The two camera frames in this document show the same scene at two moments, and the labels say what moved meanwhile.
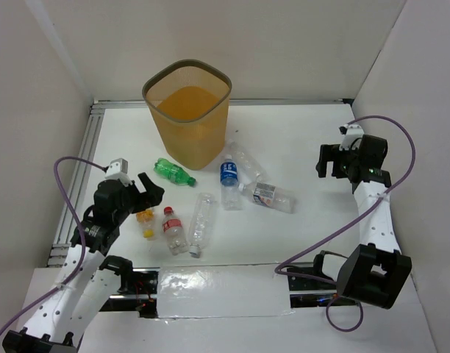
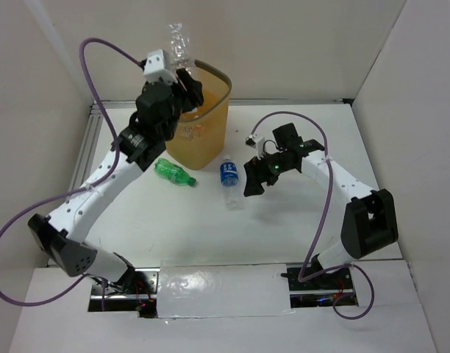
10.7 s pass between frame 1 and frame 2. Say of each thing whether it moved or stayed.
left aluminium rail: stayed
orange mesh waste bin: stayed
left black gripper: moved
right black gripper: moved
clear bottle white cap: moved
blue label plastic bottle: stayed
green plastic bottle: stayed
